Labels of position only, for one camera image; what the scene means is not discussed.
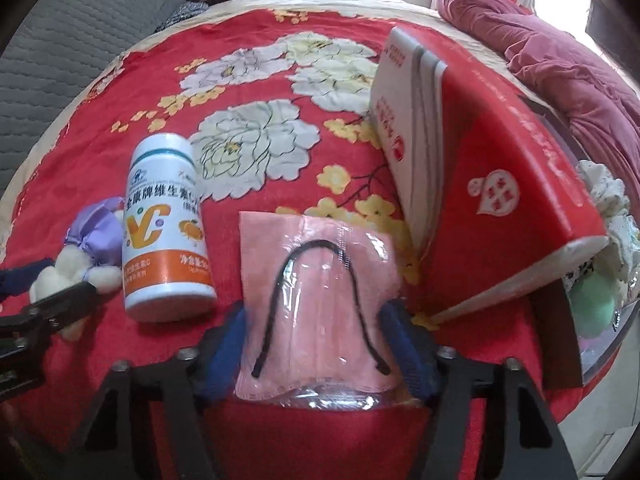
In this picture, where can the white and orange vitamin bottle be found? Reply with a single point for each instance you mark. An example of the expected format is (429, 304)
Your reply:
(165, 230)

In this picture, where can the red and white tissue box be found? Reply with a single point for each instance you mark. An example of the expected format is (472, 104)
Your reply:
(480, 185)

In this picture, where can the pink face mask packet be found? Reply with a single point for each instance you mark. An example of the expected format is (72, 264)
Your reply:
(320, 310)

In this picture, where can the green sponge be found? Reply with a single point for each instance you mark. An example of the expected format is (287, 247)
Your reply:
(595, 305)

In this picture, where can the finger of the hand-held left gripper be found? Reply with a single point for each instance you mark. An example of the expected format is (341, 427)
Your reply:
(20, 277)
(65, 305)

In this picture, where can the grey tray with pink print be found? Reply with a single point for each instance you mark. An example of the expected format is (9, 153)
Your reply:
(555, 340)

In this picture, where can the pink duvet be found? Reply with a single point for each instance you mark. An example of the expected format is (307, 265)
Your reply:
(560, 60)

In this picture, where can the blue patterned cloth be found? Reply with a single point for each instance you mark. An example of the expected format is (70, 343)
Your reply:
(180, 15)

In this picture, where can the red floral blanket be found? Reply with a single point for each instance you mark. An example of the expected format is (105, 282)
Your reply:
(150, 70)

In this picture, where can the grey quilted headboard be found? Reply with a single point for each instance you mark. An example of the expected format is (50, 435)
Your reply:
(60, 50)

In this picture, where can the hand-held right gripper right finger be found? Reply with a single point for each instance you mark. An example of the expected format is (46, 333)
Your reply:
(407, 350)

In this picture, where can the white plush with purple dress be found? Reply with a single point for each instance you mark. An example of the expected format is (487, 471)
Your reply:
(95, 230)

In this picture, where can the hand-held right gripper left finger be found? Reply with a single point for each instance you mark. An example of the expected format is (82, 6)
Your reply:
(225, 355)

